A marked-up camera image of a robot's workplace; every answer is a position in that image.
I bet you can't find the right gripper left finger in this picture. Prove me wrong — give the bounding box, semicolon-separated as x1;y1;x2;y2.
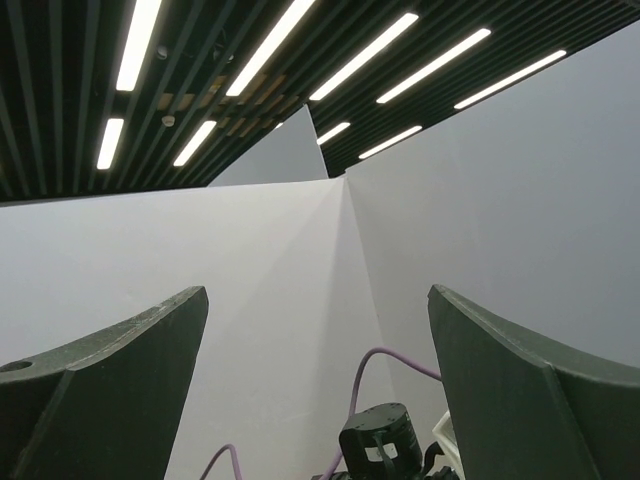
1;286;208;479

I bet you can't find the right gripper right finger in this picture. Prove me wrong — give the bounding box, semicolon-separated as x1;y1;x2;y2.
428;285;639;479

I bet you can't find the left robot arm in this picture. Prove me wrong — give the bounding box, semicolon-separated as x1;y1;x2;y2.
320;402;459;480

